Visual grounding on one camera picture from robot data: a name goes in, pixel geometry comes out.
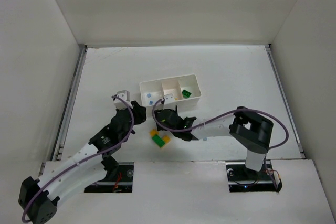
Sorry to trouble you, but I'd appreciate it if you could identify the purple cable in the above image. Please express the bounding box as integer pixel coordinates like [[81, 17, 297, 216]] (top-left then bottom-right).
[[152, 98, 289, 151], [21, 94, 136, 222]]

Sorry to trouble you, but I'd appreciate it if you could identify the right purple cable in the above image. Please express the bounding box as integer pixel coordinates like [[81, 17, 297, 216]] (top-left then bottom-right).
[[152, 98, 289, 151]]

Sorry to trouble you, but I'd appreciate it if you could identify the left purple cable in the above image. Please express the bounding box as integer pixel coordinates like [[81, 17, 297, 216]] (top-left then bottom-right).
[[21, 94, 136, 222]]

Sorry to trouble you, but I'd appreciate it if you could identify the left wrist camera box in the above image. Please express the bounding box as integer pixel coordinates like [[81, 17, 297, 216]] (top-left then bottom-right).
[[112, 90, 132, 110]]

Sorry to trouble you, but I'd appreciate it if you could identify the white three-compartment tray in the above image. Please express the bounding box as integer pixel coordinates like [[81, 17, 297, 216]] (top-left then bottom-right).
[[139, 74, 202, 108]]

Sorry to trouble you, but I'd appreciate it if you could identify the left aluminium rail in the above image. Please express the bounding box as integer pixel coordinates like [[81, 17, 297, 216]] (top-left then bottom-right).
[[47, 44, 88, 161]]

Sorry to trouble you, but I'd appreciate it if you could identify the aluminium rail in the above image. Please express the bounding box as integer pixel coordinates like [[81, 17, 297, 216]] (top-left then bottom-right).
[[265, 44, 306, 159], [47, 44, 88, 161]]

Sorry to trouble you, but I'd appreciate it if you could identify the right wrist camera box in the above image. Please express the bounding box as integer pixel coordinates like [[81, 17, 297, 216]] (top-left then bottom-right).
[[162, 93, 175, 104]]

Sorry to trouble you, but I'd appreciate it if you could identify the yellow lego brick lower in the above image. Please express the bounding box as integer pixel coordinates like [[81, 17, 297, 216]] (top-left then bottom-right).
[[162, 135, 171, 144]]

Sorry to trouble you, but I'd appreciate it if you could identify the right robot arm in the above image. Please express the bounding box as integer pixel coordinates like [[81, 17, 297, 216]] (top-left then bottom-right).
[[153, 107, 274, 172]]

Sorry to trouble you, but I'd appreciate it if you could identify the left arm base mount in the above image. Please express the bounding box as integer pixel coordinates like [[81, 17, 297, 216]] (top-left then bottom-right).
[[84, 163, 134, 194]]

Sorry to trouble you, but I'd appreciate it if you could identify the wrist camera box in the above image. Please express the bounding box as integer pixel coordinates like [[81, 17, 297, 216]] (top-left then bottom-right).
[[112, 90, 132, 110], [162, 93, 175, 104]]

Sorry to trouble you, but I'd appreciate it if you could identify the yellow lego brick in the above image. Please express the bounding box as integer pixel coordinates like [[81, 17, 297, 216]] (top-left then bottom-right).
[[162, 135, 171, 144], [150, 129, 159, 137]]

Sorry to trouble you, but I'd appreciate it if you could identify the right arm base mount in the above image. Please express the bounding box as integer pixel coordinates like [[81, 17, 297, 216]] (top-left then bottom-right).
[[226, 162, 283, 193]]

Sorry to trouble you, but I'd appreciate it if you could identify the right aluminium rail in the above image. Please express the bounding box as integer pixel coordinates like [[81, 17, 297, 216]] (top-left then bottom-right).
[[265, 44, 306, 159]]

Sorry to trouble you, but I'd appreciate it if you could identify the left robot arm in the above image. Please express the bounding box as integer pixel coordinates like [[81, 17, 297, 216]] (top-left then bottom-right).
[[18, 96, 146, 223]]

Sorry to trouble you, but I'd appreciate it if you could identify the yellow lego brick left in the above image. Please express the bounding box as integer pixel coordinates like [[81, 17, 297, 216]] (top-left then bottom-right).
[[150, 129, 159, 137]]

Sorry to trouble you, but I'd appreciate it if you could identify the green lego brick centre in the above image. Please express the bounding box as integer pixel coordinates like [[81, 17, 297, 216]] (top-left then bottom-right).
[[152, 134, 165, 148]]

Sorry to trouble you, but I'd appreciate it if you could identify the green lego cube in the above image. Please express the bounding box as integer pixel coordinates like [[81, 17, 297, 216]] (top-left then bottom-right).
[[182, 89, 192, 99]]

